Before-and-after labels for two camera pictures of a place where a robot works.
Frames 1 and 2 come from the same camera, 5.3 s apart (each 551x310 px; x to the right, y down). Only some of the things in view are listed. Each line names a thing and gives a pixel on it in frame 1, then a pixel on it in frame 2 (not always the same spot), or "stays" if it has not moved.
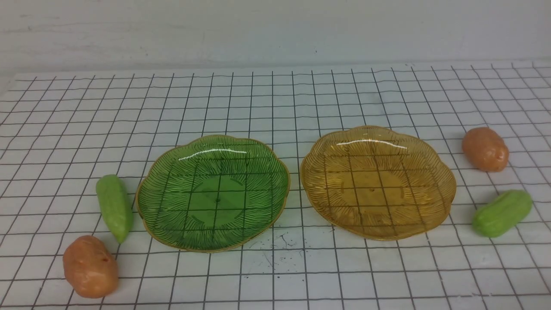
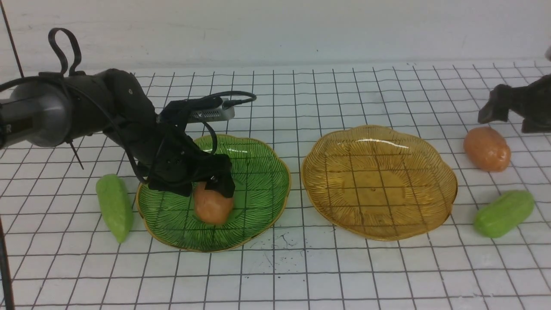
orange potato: x=485 y=149 stays
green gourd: x=499 y=215 stays
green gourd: x=117 y=205 stays
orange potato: x=90 y=267 → x=211 y=207
